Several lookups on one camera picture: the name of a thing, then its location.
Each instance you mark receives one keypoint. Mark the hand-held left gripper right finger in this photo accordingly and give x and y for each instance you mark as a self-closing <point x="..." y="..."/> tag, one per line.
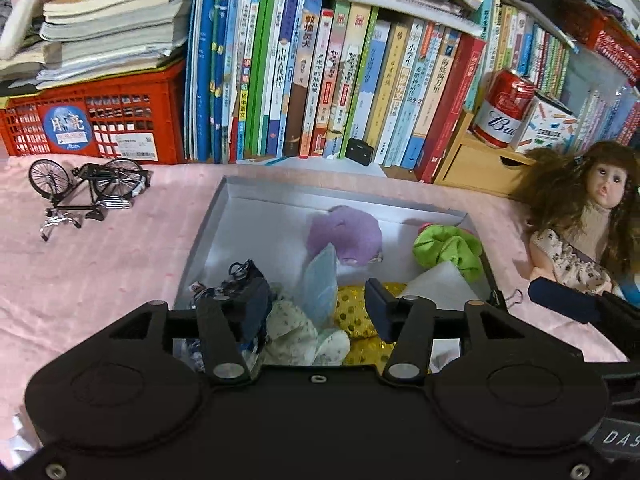
<point x="378" y="310"/>

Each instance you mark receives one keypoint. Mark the purple fluffy plush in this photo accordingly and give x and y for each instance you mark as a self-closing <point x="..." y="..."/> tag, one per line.
<point x="345" y="232"/>

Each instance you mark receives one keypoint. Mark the black mini bag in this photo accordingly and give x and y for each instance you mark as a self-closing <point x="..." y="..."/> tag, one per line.
<point x="359" y="151"/>

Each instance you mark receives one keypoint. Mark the white printed carton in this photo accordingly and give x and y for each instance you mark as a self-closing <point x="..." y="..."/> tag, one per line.
<point x="547" y="127"/>

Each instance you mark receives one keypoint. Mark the black model bicycle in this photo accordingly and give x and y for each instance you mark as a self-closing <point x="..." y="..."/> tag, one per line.
<point x="90" y="172"/>

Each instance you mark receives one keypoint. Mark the blue plush toy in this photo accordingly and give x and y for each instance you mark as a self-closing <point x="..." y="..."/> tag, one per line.
<point x="627" y="287"/>

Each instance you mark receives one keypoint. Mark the black binder clip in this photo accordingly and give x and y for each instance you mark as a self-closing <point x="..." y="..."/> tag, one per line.
<point x="499" y="300"/>

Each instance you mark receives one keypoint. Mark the brown-haired doll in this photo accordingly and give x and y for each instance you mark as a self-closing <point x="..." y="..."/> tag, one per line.
<point x="595" y="210"/>

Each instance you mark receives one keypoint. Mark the row of red blue workbooks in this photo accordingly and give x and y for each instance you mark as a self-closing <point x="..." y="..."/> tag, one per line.
<point x="615" y="115"/>

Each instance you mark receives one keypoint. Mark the yellow sequin pouch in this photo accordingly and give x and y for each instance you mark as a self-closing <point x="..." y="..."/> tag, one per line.
<point x="352" y="315"/>

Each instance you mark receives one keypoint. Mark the red mesh basket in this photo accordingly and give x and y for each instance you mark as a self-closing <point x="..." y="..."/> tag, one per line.
<point x="615" y="35"/>

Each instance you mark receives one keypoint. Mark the light blue mesh cloth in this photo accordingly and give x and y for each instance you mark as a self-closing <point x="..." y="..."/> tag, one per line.
<point x="320" y="285"/>

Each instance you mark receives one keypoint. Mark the row of upright books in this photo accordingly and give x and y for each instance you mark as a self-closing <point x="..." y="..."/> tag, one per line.
<point x="325" y="85"/>

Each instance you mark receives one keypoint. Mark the dark blue patterned cloth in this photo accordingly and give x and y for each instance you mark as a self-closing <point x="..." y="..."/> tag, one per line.
<point x="252" y="274"/>

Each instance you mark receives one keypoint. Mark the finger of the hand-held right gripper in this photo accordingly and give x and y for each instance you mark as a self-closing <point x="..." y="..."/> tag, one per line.
<point x="565" y="300"/>

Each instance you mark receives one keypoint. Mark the red plastic crate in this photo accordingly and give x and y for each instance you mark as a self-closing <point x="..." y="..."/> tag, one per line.
<point x="125" y="110"/>

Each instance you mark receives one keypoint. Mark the wooden drawer box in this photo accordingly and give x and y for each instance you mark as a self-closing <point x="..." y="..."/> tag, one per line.
<point x="475" y="165"/>

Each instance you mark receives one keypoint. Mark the small silver metal toy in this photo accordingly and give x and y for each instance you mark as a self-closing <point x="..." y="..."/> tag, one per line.
<point x="60" y="219"/>

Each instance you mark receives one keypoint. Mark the white paper piece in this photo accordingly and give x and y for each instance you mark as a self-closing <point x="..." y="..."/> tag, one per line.
<point x="440" y="282"/>

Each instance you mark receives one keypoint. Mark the white floral cloth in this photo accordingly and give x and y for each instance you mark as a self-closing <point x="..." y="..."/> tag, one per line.
<point x="290" y="325"/>

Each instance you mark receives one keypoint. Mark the green fabric scrunchie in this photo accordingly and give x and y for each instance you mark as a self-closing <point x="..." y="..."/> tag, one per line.
<point x="445" y="250"/>

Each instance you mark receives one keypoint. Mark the silver cardboard box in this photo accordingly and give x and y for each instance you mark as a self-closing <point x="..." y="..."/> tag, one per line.
<point x="260" y="230"/>

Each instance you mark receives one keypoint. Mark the red beer can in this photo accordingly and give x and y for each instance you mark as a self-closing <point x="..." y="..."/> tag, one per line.
<point x="502" y="110"/>

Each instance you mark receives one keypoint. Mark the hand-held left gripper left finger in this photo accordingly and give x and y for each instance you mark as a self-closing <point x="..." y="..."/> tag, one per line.
<point x="255" y="310"/>

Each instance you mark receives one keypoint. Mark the stack of worn books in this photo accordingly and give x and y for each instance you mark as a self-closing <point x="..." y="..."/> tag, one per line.
<point x="110" y="20"/>

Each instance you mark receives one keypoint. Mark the row of slim colourful books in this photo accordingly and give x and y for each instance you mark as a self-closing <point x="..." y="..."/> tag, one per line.
<point x="530" y="45"/>

